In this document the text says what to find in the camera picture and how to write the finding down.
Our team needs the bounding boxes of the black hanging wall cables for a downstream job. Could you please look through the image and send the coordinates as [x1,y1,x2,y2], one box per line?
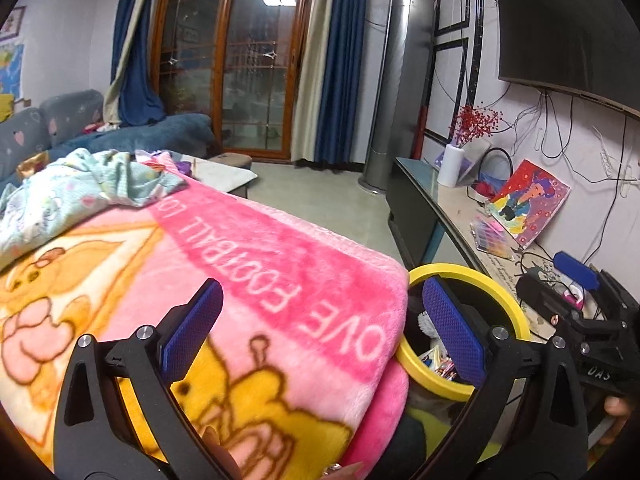
[500,85,640,261]

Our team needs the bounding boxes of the blue heart-print sofa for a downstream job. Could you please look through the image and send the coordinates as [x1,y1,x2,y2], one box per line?
[0,89,216,196]

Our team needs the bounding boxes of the dark storage stool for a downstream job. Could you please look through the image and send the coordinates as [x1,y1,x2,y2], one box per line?
[207,152,253,171]

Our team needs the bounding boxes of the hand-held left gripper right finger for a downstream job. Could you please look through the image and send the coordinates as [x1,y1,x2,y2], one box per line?
[422,275,589,480]

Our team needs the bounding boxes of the yellow-green cloth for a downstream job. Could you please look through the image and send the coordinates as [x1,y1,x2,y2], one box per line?
[402,400,501,461]

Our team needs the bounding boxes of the person's left hand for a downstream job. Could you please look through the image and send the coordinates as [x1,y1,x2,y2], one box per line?
[200,427,245,480]

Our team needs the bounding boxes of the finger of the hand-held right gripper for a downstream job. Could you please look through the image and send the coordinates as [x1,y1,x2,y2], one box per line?
[516,267,596,323]
[552,251,639,307]

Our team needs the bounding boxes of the clear box of coloured pens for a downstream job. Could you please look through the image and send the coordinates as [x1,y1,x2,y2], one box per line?
[470,212,521,260]

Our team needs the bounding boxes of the light blue printed quilt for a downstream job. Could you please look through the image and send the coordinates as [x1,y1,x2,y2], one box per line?
[0,147,191,271]

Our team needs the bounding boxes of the blue and beige curtain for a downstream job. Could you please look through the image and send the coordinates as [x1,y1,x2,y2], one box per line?
[290,0,371,163]
[102,0,168,128]

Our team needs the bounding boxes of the person's right hand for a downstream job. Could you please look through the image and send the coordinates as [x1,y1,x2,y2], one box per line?
[602,394,637,446]

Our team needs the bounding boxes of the black cable tangle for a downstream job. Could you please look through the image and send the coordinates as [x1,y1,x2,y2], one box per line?
[515,250,561,281]

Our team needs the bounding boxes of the white ribbed vase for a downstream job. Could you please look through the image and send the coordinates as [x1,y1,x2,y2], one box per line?
[436,144,462,187]

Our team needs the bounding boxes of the pink printed bear blanket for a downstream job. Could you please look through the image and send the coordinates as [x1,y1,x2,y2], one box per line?
[0,180,411,480]

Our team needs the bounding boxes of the wooden sliding glass door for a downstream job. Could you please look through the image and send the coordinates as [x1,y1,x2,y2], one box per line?
[150,0,316,161]

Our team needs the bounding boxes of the white coffee table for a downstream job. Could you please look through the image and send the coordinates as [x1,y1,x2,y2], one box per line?
[187,156,258,198]

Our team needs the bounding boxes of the colourful country map poster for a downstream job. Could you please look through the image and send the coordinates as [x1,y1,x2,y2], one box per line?
[0,42,25,98]

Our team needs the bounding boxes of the embroidered wall poster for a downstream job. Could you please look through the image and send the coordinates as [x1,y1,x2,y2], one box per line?
[0,6,27,42]

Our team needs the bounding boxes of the yellow round bin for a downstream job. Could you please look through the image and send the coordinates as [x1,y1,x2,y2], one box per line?
[395,262,531,403]

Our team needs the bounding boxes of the colourful figure painting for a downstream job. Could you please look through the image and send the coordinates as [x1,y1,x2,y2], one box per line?
[487,159,572,250]

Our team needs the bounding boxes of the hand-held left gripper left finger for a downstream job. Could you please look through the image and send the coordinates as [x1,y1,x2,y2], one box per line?
[52,279,236,480]

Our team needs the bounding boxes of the gold foil bag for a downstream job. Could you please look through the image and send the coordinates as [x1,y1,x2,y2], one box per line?
[17,152,53,181]

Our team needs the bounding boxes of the long television stand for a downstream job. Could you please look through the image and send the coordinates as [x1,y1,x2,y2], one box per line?
[386,156,640,361]

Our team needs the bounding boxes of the black wall-mounted television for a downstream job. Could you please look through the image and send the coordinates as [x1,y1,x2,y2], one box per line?
[487,0,640,121]

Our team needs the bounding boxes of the silver tower air conditioner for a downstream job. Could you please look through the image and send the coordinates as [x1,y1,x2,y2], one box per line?
[357,0,438,195]

